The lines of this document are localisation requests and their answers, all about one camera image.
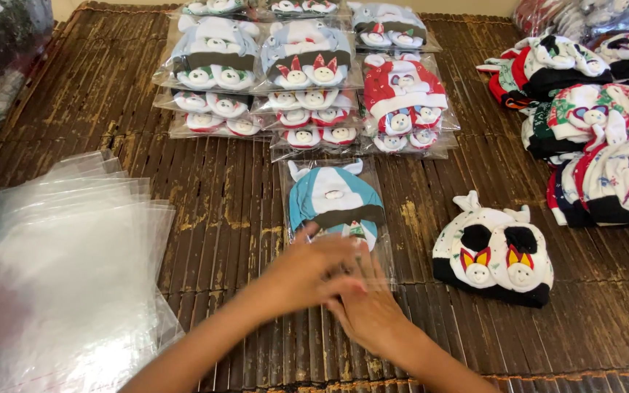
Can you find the person's left hand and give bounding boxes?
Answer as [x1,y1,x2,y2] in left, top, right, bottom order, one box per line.
[261,221,371,320]

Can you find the person's right hand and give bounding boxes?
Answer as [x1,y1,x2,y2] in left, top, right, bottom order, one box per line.
[323,248,412,358]

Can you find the clear plastic packing bag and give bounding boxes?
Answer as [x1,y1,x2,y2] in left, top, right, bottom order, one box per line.
[279,157,398,293]

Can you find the blue white baby hat set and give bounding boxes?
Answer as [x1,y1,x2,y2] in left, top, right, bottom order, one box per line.
[287,159,386,253]

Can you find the white black baby hat set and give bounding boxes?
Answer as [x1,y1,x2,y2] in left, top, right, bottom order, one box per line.
[432,190,555,309]

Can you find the brown bamboo mat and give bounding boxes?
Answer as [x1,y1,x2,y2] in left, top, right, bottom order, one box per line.
[0,1,629,393]

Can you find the stacks of packed baby hats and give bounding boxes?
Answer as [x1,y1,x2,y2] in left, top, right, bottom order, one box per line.
[151,0,462,163]

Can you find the pile of loose baby hats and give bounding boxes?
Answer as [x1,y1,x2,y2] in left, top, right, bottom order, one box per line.
[475,30,629,260]

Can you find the stack of empty clear bags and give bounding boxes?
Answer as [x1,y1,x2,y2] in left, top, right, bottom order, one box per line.
[0,148,186,393]

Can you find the clear sack of red hats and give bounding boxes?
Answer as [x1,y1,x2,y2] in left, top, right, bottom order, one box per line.
[513,0,629,45]

